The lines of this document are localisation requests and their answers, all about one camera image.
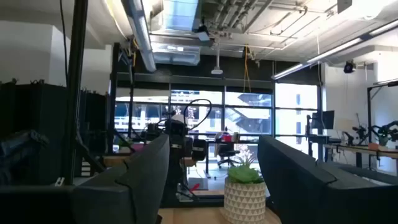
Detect black ceiling camera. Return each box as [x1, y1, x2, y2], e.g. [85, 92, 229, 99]
[343, 60, 357, 74]

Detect white ceiling strip light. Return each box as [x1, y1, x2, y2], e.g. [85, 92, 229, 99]
[271, 18, 398, 81]

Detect succulent in white patterned pot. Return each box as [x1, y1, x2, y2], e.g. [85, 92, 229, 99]
[223, 152, 267, 224]

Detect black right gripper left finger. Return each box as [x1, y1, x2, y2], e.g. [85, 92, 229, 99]
[0, 133, 170, 224]

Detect black equipment cases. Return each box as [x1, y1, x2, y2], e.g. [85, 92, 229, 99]
[0, 79, 108, 186]

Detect silver round ventilation duct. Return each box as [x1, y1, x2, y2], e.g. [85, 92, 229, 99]
[123, 0, 157, 73]

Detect black office chair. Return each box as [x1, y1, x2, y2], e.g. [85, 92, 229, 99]
[216, 141, 241, 169]

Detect black computer monitor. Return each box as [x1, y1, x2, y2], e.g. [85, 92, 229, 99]
[312, 110, 335, 130]

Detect wooden workbench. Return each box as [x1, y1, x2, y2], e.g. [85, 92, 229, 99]
[323, 142, 398, 160]

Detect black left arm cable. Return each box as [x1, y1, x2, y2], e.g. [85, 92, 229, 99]
[182, 98, 213, 131]

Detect yellow hanging cable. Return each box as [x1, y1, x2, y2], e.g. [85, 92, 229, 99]
[243, 45, 252, 93]

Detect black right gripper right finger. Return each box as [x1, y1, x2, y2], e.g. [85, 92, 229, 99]
[257, 134, 398, 224]

